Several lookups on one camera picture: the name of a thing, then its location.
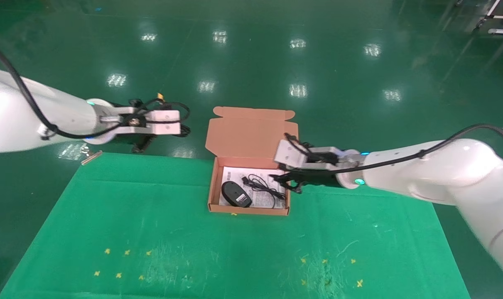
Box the white printed instruction sheet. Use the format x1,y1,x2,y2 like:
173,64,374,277
218,166,286,209

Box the white metal rack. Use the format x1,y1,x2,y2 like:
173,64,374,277
476,0,503,36

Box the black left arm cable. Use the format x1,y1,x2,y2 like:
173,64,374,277
0,41,191,140

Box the green table mat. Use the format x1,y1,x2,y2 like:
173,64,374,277
0,152,473,299

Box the orange cardboard box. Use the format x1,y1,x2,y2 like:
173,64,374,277
205,106,300,216

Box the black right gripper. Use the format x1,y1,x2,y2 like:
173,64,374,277
269,168,340,195

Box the metal binder clip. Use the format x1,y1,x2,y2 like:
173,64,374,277
81,149,103,166

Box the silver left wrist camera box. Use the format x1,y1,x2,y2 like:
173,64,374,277
123,109,182,136

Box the black computer mouse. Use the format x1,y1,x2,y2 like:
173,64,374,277
221,181,253,208

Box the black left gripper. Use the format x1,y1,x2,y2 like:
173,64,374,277
109,98,156,154

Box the black mouse cable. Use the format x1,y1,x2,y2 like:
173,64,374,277
241,174,288,209

